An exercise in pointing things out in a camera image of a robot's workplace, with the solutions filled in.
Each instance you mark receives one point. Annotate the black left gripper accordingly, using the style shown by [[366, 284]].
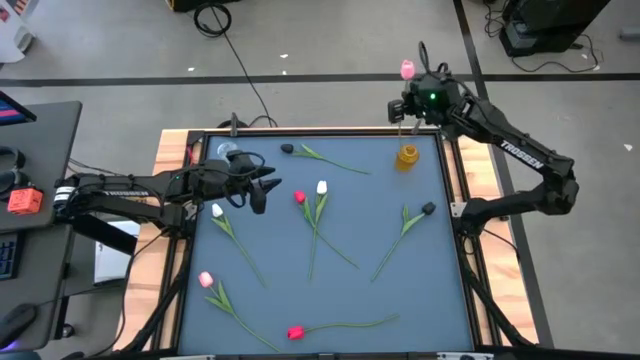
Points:
[[220, 182]]

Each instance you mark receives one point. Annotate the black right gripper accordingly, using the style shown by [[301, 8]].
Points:
[[415, 100]]

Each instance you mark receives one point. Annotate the black artificial tulip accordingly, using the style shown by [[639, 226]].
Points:
[[428, 208], [287, 148]]

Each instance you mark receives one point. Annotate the red artificial tulip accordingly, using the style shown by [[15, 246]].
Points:
[[296, 332], [300, 197]]

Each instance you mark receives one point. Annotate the white artificial tulip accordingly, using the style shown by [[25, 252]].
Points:
[[321, 187], [216, 210]]

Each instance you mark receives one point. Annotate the pink artificial tulip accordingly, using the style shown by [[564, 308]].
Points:
[[407, 70], [205, 279]]

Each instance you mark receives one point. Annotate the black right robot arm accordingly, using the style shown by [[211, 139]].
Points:
[[525, 152]]

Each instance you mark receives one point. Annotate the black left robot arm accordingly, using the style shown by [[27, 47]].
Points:
[[125, 192]]

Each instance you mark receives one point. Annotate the yellow glass vase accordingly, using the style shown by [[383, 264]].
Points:
[[407, 159]]

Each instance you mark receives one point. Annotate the clear glass vase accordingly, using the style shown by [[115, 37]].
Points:
[[225, 148]]

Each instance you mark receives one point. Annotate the black equipment case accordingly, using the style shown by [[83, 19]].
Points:
[[545, 25]]

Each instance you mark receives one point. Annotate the white paper box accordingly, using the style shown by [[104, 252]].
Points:
[[115, 255]]

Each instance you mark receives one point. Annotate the black floor equipment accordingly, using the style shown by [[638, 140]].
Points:
[[200, 4]]

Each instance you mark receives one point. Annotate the black desk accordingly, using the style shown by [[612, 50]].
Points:
[[45, 150], [35, 290]]

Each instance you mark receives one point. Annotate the small grey floor object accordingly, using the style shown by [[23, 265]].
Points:
[[630, 33]]

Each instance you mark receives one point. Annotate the orange box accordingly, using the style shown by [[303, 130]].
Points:
[[25, 201]]

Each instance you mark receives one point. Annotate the black headphones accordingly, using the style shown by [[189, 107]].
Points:
[[10, 175]]

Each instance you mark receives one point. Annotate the computer monitor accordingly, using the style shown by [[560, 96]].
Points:
[[12, 110]]

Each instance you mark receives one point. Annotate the black keyboard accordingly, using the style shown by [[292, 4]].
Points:
[[7, 255]]

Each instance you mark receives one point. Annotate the black computer mouse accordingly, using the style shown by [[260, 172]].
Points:
[[17, 322]]

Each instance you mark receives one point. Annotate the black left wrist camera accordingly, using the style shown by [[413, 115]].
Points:
[[258, 200]]

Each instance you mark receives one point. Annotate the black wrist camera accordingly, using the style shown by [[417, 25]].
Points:
[[258, 200], [395, 111]]

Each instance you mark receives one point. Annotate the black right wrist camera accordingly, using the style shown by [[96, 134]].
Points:
[[395, 111]]

